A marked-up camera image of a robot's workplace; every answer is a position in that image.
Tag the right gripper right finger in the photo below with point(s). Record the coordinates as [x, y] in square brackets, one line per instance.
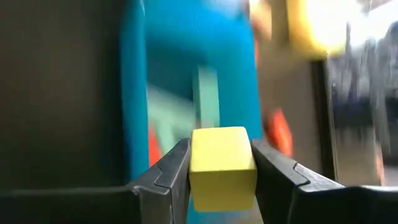
[311, 202]

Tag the salmon block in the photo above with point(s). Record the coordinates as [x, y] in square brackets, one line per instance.
[278, 133]

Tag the pale teal block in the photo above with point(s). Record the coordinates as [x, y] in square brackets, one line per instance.
[168, 115]

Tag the yellow plastic bin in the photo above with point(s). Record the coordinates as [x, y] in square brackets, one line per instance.
[314, 28]

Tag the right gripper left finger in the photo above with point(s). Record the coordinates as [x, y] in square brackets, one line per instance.
[109, 205]

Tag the blue plastic bin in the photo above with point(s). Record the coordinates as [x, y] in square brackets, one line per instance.
[174, 46]

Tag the yellow green cube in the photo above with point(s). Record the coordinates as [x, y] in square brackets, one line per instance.
[222, 168]

